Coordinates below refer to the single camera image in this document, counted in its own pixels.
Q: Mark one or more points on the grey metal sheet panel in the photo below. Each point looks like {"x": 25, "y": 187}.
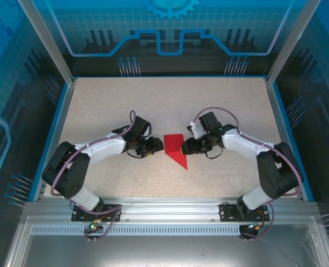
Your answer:
{"x": 164, "y": 250}

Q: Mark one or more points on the aluminium mounting rail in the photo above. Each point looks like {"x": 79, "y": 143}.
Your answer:
{"x": 169, "y": 208}

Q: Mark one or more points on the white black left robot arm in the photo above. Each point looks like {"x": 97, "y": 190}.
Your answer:
{"x": 103, "y": 147}

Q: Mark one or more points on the aluminium frame post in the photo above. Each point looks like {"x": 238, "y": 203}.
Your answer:
{"x": 290, "y": 44}
{"x": 50, "y": 44}

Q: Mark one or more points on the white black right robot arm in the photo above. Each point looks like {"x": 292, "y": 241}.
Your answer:
{"x": 242, "y": 142}

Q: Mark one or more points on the red paper sheet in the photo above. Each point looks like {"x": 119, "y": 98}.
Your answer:
{"x": 172, "y": 143}

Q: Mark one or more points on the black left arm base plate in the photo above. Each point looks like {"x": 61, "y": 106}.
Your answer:
{"x": 110, "y": 207}

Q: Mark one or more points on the blue table edge strip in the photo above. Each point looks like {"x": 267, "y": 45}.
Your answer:
{"x": 292, "y": 139}
{"x": 169, "y": 76}
{"x": 47, "y": 139}

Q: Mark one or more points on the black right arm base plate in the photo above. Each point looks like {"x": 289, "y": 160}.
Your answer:
{"x": 226, "y": 215}

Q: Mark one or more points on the aluminium side rail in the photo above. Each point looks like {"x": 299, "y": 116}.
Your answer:
{"x": 62, "y": 116}
{"x": 279, "y": 116}

